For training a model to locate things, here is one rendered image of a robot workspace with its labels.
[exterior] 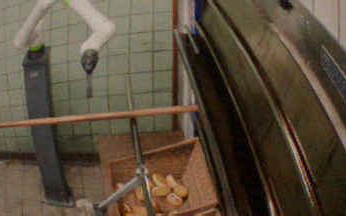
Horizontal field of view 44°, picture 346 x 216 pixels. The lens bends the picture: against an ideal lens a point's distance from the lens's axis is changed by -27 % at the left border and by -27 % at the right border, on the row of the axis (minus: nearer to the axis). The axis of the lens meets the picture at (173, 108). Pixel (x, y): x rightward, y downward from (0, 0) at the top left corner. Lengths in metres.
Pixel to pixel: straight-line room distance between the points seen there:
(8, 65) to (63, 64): 0.55
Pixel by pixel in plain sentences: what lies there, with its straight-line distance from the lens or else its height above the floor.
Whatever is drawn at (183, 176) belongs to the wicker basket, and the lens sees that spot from 2.95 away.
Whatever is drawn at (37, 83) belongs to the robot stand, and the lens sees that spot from 3.07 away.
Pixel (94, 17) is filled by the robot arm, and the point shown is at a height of 1.52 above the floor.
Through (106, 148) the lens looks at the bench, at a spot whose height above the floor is 0.58.
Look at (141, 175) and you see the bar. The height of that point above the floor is 1.17.
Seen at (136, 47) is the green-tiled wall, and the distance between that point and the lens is 3.59.
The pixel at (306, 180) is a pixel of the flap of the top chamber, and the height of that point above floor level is 1.73.
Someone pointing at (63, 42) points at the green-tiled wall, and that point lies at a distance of 3.54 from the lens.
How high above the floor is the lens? 2.46
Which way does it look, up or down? 32 degrees down
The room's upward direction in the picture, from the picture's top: straight up
